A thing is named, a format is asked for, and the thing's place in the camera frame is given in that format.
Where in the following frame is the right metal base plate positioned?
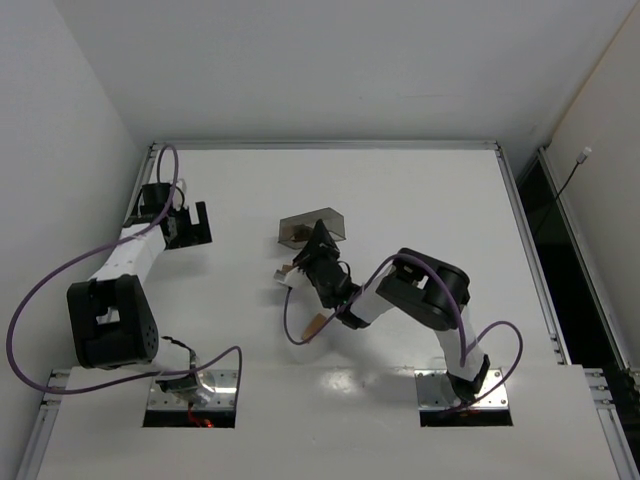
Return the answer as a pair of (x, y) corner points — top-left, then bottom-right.
(414, 369), (509, 413)

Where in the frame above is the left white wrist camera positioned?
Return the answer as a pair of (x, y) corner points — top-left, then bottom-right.
(176, 178), (187, 203)

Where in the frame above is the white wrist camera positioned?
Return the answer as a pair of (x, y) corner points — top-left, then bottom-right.
(273, 264), (309, 289)
(176, 178), (187, 203)

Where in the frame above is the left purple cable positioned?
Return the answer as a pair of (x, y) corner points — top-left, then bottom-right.
(5, 144), (244, 396)

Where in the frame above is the black wall cable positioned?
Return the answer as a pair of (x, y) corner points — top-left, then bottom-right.
(553, 146), (593, 201)

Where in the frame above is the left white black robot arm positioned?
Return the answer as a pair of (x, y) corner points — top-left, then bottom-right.
(67, 183), (215, 406)

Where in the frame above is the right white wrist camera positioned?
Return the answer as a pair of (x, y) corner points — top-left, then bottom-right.
(273, 264), (309, 289)

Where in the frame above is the long light wood block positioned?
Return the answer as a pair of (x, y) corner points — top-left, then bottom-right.
(301, 313), (329, 343)

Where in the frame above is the dark wood arch block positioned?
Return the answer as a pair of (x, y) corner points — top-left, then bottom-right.
(294, 225), (312, 241)

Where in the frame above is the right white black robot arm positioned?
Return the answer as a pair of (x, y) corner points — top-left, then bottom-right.
(293, 220), (490, 403)

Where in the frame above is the metal base plate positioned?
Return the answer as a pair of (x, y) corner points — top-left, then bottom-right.
(414, 369), (509, 413)
(147, 369), (239, 412)

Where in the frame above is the smoky transparent plastic bin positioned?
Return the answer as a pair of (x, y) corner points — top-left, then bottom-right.
(278, 207), (346, 250)

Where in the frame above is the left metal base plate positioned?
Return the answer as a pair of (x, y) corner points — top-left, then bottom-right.
(147, 369), (239, 412)

